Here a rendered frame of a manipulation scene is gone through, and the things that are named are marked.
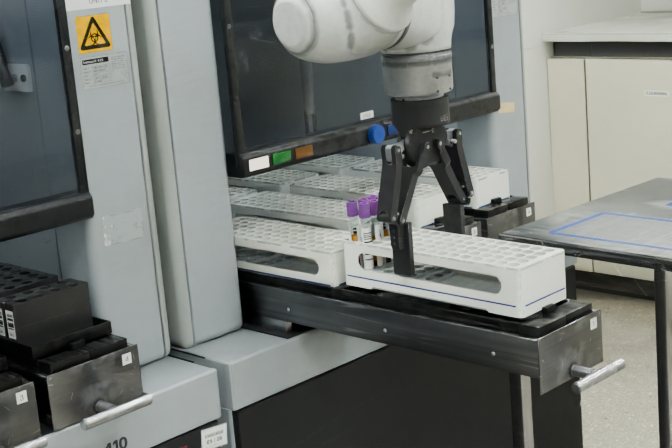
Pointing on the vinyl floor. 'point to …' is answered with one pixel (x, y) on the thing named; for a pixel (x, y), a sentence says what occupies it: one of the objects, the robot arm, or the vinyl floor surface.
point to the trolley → (522, 433)
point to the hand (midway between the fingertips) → (429, 247)
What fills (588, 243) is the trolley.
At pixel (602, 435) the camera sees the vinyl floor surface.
